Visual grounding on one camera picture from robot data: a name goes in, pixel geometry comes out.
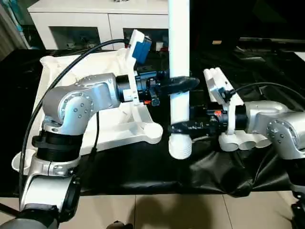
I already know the grey curtain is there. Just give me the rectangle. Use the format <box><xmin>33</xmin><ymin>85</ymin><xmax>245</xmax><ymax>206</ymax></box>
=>
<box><xmin>0</xmin><ymin>4</ymin><xmax>29</xmax><ymax>62</ymax></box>

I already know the black tall cabinet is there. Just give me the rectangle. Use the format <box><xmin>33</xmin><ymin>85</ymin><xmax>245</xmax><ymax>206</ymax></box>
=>
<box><xmin>189</xmin><ymin>0</ymin><xmax>241</xmax><ymax>48</ymax></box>

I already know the white plastic table leg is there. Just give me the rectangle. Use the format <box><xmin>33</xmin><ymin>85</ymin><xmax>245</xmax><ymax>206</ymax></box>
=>
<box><xmin>214</xmin><ymin>67</ymin><xmax>272</xmax><ymax>150</ymax></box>
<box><xmin>209</xmin><ymin>68</ymin><xmax>257</xmax><ymax>151</ymax></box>
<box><xmin>167</xmin><ymin>0</ymin><xmax>193</xmax><ymax>160</ymax></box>
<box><xmin>203</xmin><ymin>69</ymin><xmax>240</xmax><ymax>153</ymax></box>

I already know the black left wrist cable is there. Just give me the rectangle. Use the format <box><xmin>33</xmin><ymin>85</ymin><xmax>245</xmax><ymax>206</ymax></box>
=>
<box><xmin>19</xmin><ymin>39</ymin><xmax>132</xmax><ymax>198</ymax></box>

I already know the black plastic mat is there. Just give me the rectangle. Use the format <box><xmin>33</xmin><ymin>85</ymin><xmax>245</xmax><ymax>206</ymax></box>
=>
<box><xmin>0</xmin><ymin>47</ymin><xmax>305</xmax><ymax>198</ymax></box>

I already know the white glass-door cabinet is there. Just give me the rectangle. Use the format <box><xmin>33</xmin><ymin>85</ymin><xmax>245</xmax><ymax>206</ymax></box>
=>
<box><xmin>27</xmin><ymin>0</ymin><xmax>171</xmax><ymax>51</ymax></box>

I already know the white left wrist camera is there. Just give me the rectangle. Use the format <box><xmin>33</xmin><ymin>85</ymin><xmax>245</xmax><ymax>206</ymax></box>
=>
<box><xmin>122</xmin><ymin>29</ymin><xmax>152</xmax><ymax>105</ymax></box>

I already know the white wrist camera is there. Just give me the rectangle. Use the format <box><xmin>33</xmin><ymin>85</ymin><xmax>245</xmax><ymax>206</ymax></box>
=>
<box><xmin>208</xmin><ymin>80</ymin><xmax>244</xmax><ymax>136</ymax></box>
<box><xmin>122</xmin><ymin>29</ymin><xmax>152</xmax><ymax>105</ymax></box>

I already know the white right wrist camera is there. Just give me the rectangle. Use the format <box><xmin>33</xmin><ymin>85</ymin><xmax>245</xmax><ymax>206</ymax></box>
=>
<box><xmin>208</xmin><ymin>80</ymin><xmax>244</xmax><ymax>136</ymax></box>

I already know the black long bar device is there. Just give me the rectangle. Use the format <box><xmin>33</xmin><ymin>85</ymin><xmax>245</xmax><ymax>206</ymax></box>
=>
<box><xmin>238</xmin><ymin>37</ymin><xmax>305</xmax><ymax>46</ymax></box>

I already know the white plastic table top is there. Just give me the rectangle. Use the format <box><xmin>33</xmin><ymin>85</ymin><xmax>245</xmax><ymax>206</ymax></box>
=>
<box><xmin>11</xmin><ymin>47</ymin><xmax>164</xmax><ymax>178</ymax></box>

